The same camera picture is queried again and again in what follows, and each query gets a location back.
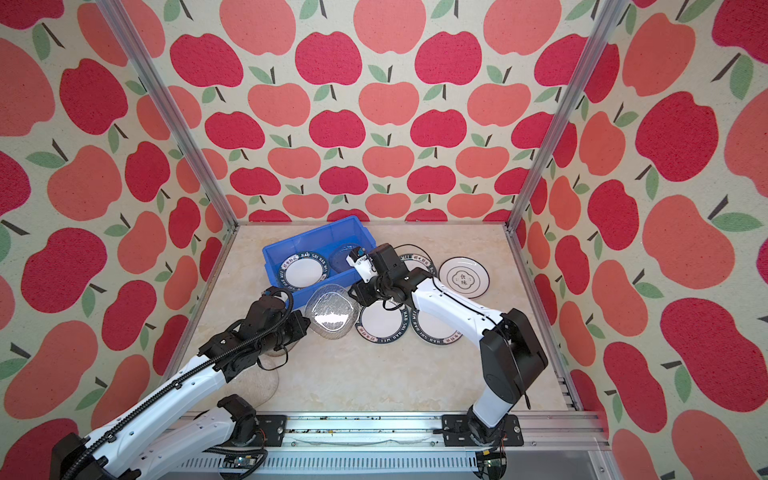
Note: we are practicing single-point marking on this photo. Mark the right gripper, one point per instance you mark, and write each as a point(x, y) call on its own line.
point(365, 291)

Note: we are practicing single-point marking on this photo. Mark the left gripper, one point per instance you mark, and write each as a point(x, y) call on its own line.
point(295, 317)

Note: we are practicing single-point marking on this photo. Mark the white plate green rim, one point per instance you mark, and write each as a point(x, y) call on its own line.
point(302, 270)
point(432, 330)
point(381, 324)
point(413, 261)

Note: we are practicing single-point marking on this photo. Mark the clear glass plate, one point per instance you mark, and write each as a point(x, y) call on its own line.
point(332, 311)
point(338, 258)
point(259, 383)

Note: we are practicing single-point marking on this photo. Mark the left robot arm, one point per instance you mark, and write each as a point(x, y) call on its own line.
point(142, 442)

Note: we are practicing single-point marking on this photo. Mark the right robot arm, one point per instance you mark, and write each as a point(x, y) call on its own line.
point(512, 357)

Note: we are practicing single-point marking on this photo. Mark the blue plastic bin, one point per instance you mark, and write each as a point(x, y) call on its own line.
point(322, 240)

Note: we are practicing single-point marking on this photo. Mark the white plate black rim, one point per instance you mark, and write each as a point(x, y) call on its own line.
point(465, 276)

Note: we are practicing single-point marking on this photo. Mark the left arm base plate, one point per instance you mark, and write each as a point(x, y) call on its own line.
point(259, 431)

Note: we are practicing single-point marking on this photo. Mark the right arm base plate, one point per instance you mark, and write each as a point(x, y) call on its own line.
point(462, 430)

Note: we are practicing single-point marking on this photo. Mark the aluminium front rail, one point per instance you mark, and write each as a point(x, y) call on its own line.
point(418, 445)

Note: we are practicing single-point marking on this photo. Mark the left aluminium post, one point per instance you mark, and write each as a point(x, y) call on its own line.
point(130, 40)

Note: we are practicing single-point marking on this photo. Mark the aluminium post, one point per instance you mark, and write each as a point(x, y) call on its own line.
point(130, 40)
point(605, 24)

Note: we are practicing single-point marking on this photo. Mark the right aluminium post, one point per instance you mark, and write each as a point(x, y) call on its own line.
point(605, 24)

